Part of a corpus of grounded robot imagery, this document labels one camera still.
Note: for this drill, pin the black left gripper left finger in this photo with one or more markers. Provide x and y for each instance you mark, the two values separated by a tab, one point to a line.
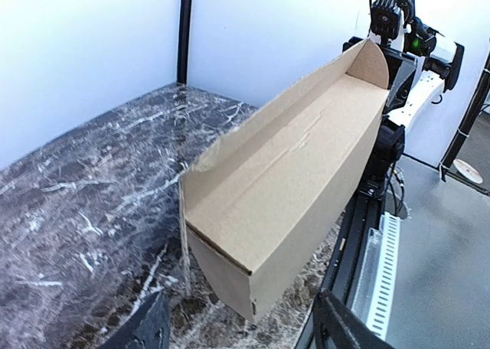
148	327

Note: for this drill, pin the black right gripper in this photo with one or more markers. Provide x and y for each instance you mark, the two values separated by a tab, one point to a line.
379	78

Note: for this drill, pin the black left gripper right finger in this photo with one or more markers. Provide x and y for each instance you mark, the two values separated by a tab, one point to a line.
332	320

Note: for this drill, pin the brown cardboard box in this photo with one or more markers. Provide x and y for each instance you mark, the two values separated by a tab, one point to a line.
264	196

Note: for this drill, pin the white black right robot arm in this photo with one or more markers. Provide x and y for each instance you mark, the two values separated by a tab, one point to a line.
377	140

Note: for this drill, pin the grey slotted cable duct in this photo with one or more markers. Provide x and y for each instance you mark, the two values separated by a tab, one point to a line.
378	317

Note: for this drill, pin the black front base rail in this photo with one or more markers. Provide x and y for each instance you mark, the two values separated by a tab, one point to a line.
352	268

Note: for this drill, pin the black right frame post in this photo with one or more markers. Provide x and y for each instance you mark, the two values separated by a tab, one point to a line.
184	30

